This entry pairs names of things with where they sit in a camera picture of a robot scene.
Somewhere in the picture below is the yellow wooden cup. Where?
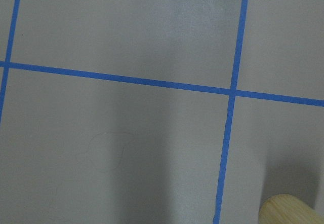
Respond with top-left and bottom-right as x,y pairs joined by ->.
258,194 -> 323,223

